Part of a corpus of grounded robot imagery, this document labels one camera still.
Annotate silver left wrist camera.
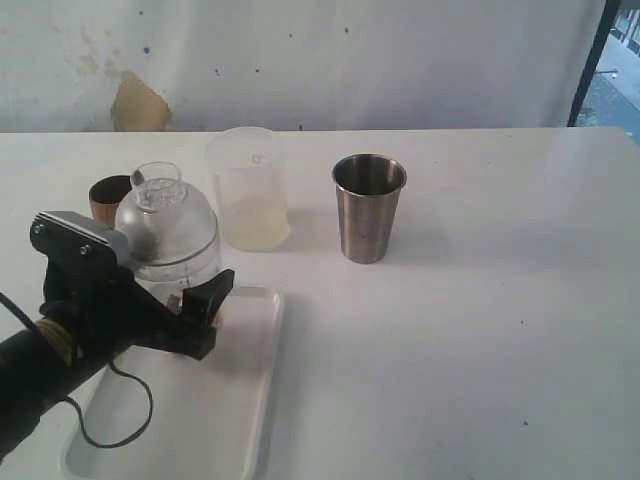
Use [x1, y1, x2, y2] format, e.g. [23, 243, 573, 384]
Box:
[35, 211, 131, 264]

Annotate wooden cubes and gold coins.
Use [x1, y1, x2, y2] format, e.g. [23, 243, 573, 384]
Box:
[166, 295, 223, 329]

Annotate translucent frosted plastic cup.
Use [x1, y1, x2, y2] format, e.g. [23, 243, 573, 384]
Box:
[205, 127, 290, 252]

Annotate clear graduated shaker cup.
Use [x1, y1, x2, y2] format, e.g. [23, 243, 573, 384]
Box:
[135, 259, 221, 307]

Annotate dark window frame post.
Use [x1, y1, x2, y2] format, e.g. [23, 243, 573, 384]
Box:
[567, 0, 621, 127]

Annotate clear strainer lid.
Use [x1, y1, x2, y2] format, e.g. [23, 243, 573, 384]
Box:
[115, 161, 221, 282]

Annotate white rectangular tray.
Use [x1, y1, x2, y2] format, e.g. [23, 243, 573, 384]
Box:
[60, 286, 284, 479]

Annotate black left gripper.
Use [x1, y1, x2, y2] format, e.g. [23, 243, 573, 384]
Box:
[29, 219, 235, 360]

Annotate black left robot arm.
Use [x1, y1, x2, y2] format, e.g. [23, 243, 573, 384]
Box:
[1, 211, 235, 455]

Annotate stainless steel cup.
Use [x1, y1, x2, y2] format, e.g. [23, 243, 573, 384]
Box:
[332, 153, 407, 264]

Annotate brown wooden cup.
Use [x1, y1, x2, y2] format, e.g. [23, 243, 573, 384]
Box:
[88, 175, 132, 228]

